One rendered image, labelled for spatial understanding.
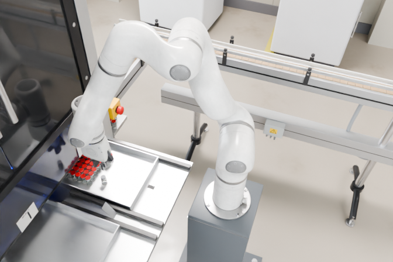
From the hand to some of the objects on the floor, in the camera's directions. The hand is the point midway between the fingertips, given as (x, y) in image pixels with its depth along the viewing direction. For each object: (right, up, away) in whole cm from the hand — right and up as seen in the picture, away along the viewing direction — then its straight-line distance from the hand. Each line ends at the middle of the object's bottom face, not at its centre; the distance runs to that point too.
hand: (100, 162), depth 139 cm
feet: (+144, -38, +112) cm, 186 cm away
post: (-8, -55, +89) cm, 105 cm away
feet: (+36, -8, +138) cm, 143 cm away
